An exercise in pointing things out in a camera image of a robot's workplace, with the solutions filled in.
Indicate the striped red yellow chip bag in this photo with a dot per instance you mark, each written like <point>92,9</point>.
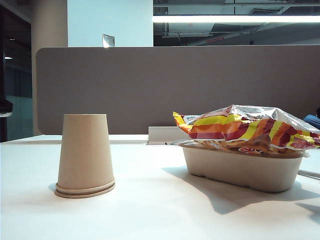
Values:
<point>250,130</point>

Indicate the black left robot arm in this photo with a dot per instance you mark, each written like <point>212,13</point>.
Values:
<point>5,107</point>

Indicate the beige oval pulp box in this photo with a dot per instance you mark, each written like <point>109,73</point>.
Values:
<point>237,170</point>

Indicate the grey-brown desk divider panel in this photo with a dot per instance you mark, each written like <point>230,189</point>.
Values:
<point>150,87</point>

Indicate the upturned brown paper cup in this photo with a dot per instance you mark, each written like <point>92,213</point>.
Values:
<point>85,155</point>

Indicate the long white ceiling light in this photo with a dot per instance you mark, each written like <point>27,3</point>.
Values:
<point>225,19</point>

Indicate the navy blue slipper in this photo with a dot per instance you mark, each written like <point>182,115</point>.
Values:
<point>313,121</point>

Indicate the silver metal wall plate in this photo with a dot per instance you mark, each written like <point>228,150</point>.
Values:
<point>108,40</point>

